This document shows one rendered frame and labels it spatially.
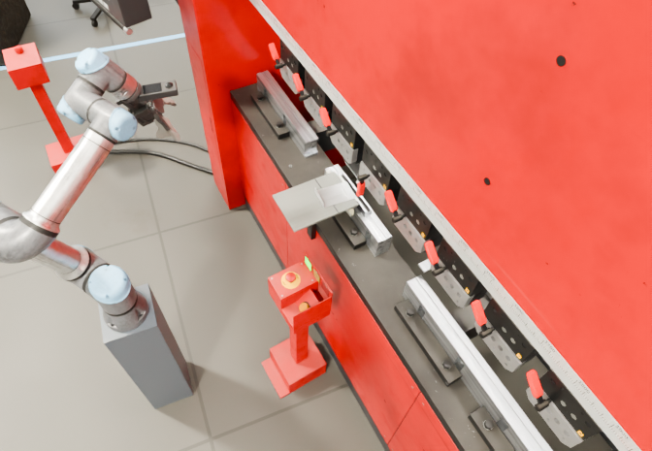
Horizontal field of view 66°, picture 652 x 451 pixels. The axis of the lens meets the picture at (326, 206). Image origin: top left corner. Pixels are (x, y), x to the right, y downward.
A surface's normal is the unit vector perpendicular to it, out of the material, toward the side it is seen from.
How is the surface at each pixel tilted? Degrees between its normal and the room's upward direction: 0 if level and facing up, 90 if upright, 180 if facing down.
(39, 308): 0
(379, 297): 0
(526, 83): 90
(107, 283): 8
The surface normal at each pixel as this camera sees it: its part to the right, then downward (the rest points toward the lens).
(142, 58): 0.04, -0.61
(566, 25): -0.88, 0.36
